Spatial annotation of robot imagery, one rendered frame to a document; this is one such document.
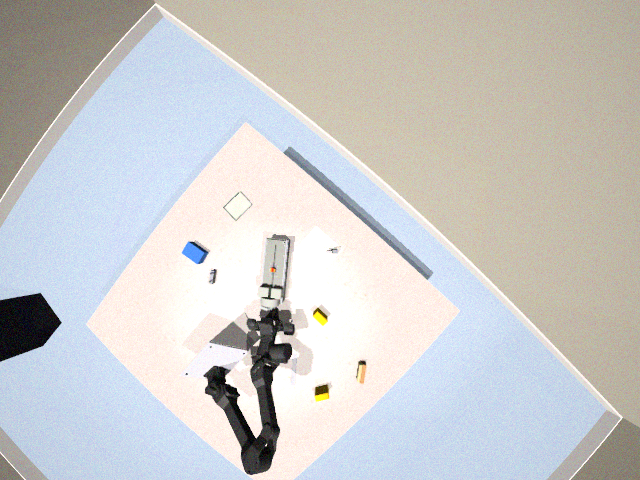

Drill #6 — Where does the blue box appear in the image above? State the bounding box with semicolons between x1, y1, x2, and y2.
182;242;208;264

